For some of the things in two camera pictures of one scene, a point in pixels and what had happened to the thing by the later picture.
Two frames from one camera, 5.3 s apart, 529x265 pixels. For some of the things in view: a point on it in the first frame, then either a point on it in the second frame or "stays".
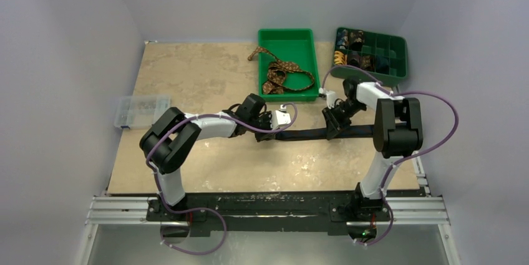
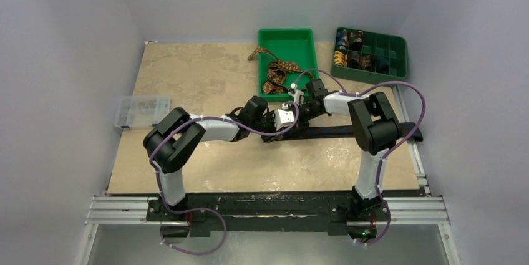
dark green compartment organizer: [383, 56] stays
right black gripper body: [330, 118] → [302, 108]
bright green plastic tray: [294, 46] stays
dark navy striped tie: [324, 133] stays
